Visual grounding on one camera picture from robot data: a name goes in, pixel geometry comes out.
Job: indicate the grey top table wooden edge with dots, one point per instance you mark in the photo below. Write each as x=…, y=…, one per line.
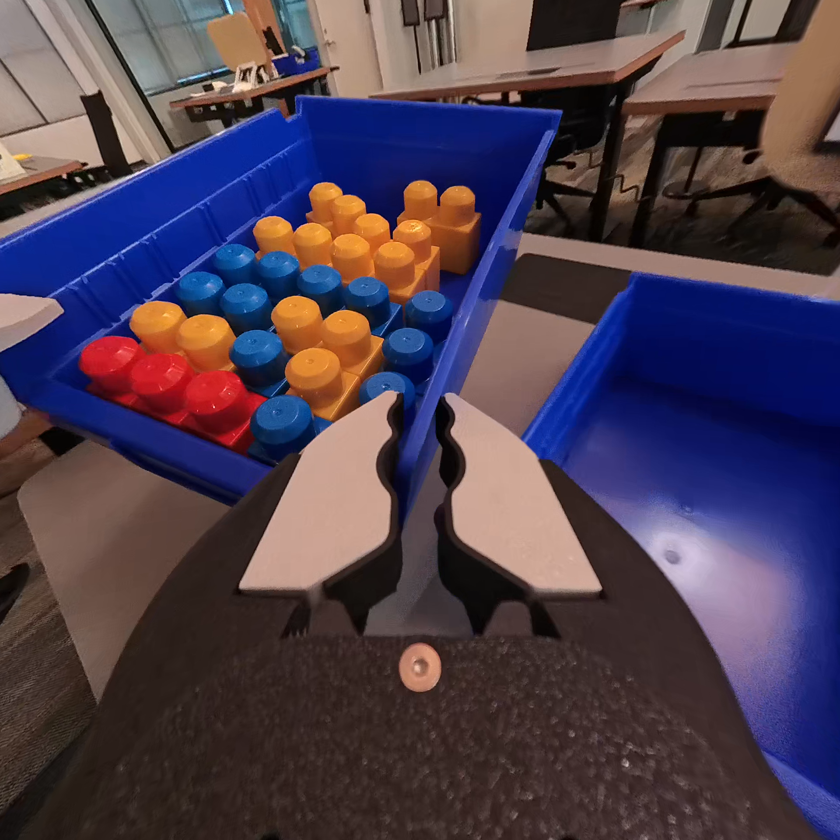
x=39, y=210

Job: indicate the pile of yellow mega blocks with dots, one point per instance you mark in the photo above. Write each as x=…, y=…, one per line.
x=354, y=256

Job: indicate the wooden top office desk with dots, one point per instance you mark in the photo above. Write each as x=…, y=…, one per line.
x=709, y=92
x=262, y=88
x=525, y=65

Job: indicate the wooden document stand white base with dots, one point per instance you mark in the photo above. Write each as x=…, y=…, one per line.
x=236, y=39

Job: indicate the black office chair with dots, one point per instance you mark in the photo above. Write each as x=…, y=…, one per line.
x=571, y=26

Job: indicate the pile of blue mega blocks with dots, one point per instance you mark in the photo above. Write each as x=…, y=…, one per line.
x=262, y=308

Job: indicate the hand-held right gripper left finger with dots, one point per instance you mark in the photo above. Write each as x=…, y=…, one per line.
x=328, y=518

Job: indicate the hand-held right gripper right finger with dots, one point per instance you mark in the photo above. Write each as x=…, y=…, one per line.
x=518, y=518

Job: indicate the red mega block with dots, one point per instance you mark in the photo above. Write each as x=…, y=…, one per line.
x=164, y=387

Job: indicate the blue plastic bin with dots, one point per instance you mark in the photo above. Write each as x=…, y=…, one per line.
x=394, y=144
x=709, y=459
x=295, y=62

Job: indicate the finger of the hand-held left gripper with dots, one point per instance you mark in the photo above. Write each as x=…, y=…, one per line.
x=23, y=318

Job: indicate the beige office chair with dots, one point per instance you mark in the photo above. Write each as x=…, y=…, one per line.
x=800, y=131

